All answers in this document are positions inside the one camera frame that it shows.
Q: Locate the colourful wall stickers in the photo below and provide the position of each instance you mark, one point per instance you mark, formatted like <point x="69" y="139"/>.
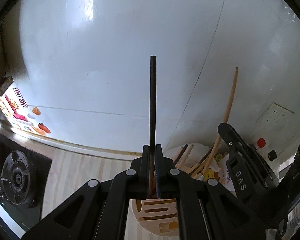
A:
<point x="15" y="110"/>

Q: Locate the black gas stove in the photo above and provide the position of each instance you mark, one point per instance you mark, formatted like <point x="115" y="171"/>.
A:
<point x="23" y="177"/>

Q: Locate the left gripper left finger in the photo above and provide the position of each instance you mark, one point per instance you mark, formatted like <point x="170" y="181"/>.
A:
<point x="140" y="182"/>

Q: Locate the cream utensil holder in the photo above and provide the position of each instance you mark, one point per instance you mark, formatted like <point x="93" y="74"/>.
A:
<point x="158" y="216"/>

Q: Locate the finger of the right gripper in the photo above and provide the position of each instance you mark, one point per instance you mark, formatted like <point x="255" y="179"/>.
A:
<point x="235" y="143"/>

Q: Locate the white wall socket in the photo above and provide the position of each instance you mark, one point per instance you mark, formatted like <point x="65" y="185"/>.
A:
<point x="275" y="116"/>

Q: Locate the red cap sauce bottle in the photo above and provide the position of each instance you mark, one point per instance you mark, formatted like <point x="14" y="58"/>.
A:
<point x="260" y="144"/>

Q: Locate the white paper packet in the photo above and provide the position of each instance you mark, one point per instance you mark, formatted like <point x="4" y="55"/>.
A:
<point x="224" y="174"/>

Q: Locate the black chopstick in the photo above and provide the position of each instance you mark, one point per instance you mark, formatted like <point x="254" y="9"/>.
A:
<point x="179" y="154"/>
<point x="152" y="121"/>

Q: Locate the black cap sauce bottle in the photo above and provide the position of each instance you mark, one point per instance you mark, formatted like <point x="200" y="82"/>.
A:
<point x="272" y="155"/>

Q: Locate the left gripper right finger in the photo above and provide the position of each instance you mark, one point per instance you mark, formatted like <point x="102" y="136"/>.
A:
<point x="163" y="178"/>

